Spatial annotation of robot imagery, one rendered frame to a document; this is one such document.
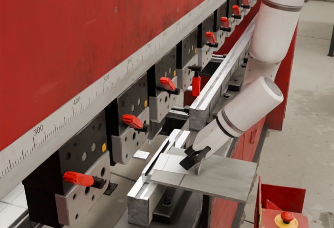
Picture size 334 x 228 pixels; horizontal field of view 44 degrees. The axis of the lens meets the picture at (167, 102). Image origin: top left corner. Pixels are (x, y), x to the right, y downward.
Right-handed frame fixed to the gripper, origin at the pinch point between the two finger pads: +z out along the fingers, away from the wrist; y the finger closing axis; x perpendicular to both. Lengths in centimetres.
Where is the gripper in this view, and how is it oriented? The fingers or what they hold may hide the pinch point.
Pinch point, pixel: (189, 157)
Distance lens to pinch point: 117.9
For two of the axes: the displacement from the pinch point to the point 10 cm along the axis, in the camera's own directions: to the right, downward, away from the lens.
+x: 7.4, 6.7, 1.0
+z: -6.3, 6.1, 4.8
